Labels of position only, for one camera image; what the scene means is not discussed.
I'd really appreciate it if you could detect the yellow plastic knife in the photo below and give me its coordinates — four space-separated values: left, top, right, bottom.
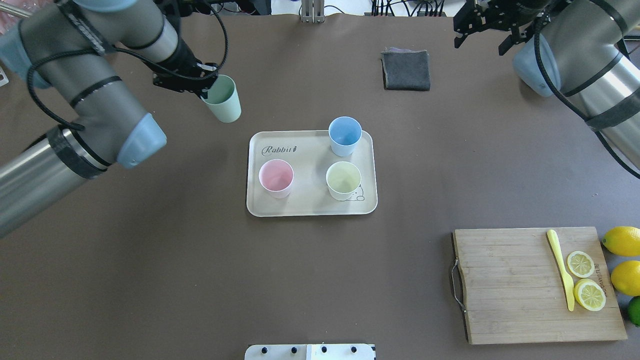
546 228 576 312

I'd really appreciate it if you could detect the green cup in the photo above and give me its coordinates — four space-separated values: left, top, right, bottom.
199 74 242 124

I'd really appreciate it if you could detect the whole lemon upper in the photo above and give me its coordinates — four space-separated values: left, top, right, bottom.
601 226 640 257

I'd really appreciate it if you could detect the blue cup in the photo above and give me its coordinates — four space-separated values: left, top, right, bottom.
327 116 362 157

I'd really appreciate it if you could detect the lemon slice lower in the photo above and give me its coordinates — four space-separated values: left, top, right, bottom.
573 278 607 312

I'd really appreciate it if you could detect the whole lemon lower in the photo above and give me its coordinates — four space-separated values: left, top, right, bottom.
610 260 640 297

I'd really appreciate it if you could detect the pink cup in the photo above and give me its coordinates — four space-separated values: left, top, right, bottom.
258 159 295 199

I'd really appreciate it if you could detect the wooden cutting board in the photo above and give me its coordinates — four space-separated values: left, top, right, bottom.
452 227 627 346

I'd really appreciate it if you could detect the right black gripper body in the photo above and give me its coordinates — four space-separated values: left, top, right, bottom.
453 0 550 56

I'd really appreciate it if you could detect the pink bowl with ice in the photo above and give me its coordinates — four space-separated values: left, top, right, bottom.
0 0 25 35

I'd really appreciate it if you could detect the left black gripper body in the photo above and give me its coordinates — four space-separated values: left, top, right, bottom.
152 39 218 97

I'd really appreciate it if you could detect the cream yellow cup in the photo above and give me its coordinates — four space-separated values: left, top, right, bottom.
326 161 362 201

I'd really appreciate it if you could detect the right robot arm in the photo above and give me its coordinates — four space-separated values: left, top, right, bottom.
453 0 640 177

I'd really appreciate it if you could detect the cream rabbit tray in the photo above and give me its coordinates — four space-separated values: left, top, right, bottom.
246 130 378 217

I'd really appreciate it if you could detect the grey folded cloth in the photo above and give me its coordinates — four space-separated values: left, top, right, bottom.
381 47 431 92

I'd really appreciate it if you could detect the green lime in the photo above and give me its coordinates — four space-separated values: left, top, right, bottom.
626 296 640 328

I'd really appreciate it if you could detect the lemon slice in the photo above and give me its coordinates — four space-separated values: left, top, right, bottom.
573 278 607 312
566 250 595 279

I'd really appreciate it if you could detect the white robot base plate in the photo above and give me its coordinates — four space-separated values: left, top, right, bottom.
244 342 377 360

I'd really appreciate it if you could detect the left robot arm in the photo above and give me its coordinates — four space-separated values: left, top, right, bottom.
1 0 221 236

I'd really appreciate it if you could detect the lemon slice upper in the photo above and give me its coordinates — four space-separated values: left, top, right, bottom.
566 250 595 279

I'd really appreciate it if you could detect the whole lemon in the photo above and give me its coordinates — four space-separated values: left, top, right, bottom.
601 226 640 257
610 260 640 297

